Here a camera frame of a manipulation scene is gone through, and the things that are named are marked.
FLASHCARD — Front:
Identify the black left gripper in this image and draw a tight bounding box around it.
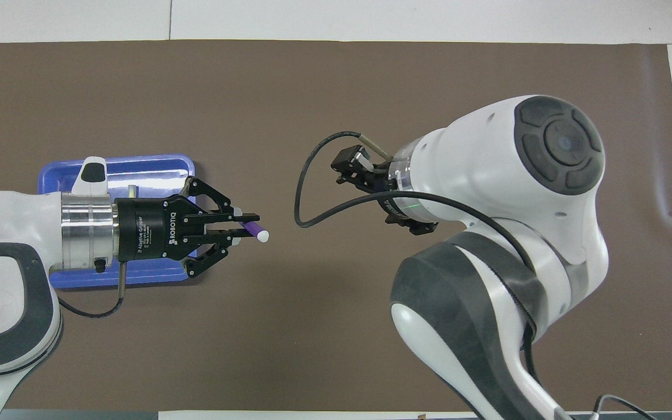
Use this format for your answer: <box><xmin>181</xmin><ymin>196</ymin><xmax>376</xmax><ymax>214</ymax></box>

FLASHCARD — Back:
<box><xmin>115</xmin><ymin>176</ymin><xmax>261</xmax><ymax>278</ymax></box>

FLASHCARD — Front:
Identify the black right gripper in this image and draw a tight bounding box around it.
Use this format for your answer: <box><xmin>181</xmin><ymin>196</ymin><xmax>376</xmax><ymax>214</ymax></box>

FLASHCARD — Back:
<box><xmin>331</xmin><ymin>146</ymin><xmax>437</xmax><ymax>235</ymax></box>

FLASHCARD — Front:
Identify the purple pen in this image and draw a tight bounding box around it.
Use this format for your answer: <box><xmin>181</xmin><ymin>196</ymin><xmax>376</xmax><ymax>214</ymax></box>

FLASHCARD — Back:
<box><xmin>236</xmin><ymin>213</ymin><xmax>270</xmax><ymax>244</ymax></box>

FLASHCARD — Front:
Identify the blue plastic tray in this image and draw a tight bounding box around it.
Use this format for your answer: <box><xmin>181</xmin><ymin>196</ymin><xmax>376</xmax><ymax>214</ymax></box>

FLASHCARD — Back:
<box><xmin>37</xmin><ymin>153</ymin><xmax>197</xmax><ymax>290</ymax></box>

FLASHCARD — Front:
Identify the brown table mat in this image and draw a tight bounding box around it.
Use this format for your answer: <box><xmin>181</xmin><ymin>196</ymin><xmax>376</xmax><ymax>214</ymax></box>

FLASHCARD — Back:
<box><xmin>0</xmin><ymin>40</ymin><xmax>672</xmax><ymax>412</ymax></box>

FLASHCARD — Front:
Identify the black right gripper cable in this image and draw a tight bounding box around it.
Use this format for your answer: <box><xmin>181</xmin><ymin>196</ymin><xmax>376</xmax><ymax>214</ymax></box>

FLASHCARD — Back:
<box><xmin>293</xmin><ymin>131</ymin><xmax>541</xmax><ymax>374</ymax></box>

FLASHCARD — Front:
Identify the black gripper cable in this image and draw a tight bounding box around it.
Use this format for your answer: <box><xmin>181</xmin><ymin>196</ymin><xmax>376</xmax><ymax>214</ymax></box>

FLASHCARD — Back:
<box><xmin>293</xmin><ymin>131</ymin><xmax>541</xmax><ymax>374</ymax></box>
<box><xmin>56</xmin><ymin>262</ymin><xmax>128</xmax><ymax>319</ymax></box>

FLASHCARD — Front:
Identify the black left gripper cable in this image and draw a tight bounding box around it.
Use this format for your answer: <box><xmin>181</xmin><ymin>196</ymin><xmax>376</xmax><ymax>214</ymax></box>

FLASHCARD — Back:
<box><xmin>56</xmin><ymin>262</ymin><xmax>128</xmax><ymax>319</ymax></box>

